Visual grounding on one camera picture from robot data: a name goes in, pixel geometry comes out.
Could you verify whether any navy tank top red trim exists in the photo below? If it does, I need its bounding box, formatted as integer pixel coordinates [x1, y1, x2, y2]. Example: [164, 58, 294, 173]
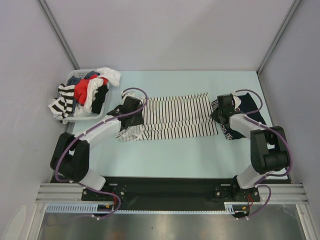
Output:
[211, 93, 266, 140]

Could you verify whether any thin striped white tank top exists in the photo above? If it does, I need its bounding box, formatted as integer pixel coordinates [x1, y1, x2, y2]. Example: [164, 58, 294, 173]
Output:
[117, 92, 218, 142]

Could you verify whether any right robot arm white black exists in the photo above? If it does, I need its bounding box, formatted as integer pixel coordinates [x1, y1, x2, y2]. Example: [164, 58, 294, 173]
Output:
[211, 93, 292, 201]

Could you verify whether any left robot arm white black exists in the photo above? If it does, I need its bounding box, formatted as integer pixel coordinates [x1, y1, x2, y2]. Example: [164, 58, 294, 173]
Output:
[50, 96, 145, 200]

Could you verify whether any grey blue tank top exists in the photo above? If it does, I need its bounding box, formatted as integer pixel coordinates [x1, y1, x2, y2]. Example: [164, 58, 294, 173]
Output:
[66, 69, 100, 86]

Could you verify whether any black white striped tank top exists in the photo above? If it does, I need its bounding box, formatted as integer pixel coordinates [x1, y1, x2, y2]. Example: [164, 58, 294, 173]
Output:
[48, 83, 75, 121]

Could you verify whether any grey plastic laundry basket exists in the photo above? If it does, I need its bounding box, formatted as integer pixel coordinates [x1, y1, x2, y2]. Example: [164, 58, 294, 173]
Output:
[64, 68, 111, 123]

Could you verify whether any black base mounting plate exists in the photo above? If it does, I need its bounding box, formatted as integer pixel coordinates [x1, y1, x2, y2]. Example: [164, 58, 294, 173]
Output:
[81, 176, 261, 210]

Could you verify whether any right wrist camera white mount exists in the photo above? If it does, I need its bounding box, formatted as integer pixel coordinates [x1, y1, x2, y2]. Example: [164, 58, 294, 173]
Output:
[231, 92, 242, 111]

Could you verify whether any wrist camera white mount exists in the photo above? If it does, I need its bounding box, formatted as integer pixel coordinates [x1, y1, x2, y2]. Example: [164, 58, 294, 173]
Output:
[121, 91, 135, 99]
[231, 92, 242, 111]

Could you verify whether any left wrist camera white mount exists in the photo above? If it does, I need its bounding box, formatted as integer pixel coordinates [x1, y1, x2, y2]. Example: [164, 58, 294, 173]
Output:
[121, 91, 135, 99]

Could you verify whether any aluminium extrusion rail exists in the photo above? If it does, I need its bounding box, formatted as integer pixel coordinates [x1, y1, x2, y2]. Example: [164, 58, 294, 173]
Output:
[35, 183, 309, 205]

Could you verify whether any slotted cable duct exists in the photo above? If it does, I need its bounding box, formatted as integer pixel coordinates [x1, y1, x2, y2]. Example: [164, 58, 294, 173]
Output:
[45, 203, 249, 216]

